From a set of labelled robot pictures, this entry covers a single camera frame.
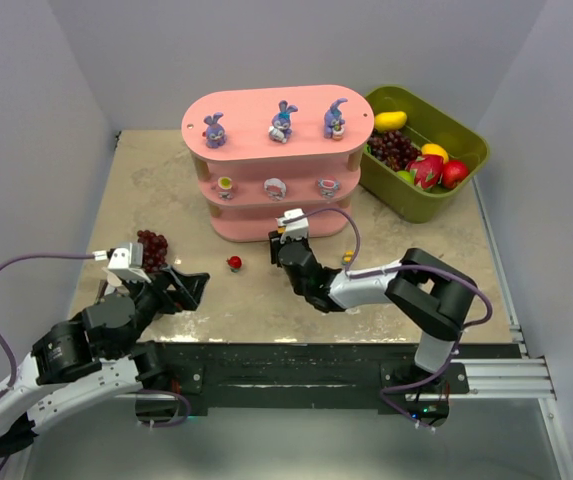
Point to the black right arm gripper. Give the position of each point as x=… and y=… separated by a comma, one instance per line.
x=276, y=245

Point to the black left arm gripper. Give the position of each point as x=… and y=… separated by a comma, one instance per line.
x=167, y=289

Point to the red haired mermaid toy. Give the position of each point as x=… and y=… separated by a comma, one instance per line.
x=234, y=263

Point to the pink toy with white frill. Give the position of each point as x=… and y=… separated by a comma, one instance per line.
x=275, y=188

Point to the pink toy with green centre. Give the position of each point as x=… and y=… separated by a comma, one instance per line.
x=224, y=187

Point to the pink toy with blue bow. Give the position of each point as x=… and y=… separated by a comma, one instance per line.
x=328, y=187

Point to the blonde blue dress doll toy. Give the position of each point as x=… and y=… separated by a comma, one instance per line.
x=347, y=257

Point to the purple bunny toy blue ears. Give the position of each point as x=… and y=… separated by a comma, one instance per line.
x=280, y=129

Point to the purple bunny toy red bow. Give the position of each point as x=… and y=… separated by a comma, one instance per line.
x=215, y=134

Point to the purple bunny toy with cup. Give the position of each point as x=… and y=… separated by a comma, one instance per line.
x=334, y=124

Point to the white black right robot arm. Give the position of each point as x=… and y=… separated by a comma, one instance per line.
x=433, y=295

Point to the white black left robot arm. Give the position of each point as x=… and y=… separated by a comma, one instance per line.
x=94, y=356

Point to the pink three-tier wooden shelf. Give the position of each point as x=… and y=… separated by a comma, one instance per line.
x=250, y=157

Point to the dark red grape bunch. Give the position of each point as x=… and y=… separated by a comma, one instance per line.
x=155, y=248

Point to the green lime toy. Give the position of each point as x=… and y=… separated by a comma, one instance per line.
x=407, y=176

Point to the purple grape bunch in bin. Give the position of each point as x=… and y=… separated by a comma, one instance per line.
x=392, y=148

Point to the yellow mango toy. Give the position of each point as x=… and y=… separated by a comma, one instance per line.
x=389, y=121

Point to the red dragon fruit toy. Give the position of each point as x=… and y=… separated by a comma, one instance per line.
x=426, y=171

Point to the olive green plastic bin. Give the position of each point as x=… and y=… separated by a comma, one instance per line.
x=425, y=124

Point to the red apple toy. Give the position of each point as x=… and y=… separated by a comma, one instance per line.
x=454, y=172

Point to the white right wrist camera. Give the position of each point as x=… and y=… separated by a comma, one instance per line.
x=296, y=225

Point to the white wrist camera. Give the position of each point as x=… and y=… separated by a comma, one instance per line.
x=296, y=225
x=126, y=261

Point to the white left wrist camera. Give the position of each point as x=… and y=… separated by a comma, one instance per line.
x=126, y=261

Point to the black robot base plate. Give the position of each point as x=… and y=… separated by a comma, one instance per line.
x=197, y=378

